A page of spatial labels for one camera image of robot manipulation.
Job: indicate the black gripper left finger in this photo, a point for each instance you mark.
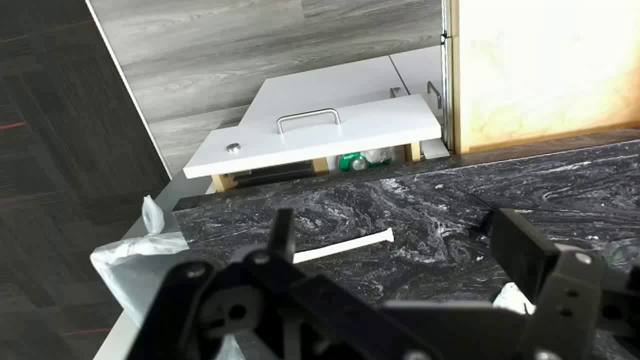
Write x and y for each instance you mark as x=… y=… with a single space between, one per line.
x=221 y=312

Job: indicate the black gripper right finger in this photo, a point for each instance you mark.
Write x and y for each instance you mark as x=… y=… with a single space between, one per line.
x=573 y=300

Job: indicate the white drawer with lock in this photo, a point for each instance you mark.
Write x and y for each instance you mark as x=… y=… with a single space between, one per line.
x=332 y=140

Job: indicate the white drawer, empty wood interior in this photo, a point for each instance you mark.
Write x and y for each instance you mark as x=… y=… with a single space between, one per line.
x=546 y=66

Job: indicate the crumpled white paper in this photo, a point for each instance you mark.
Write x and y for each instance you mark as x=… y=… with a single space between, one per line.
x=514 y=300

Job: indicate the white stick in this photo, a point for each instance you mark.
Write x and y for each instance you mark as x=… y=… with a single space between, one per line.
x=342 y=246

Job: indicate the green packet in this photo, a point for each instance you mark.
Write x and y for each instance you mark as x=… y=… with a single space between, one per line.
x=350 y=160

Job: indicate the white packet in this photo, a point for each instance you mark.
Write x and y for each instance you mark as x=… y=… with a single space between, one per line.
x=378 y=157

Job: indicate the white lower cabinet door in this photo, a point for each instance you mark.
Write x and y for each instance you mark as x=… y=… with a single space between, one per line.
x=332 y=83
x=421 y=66

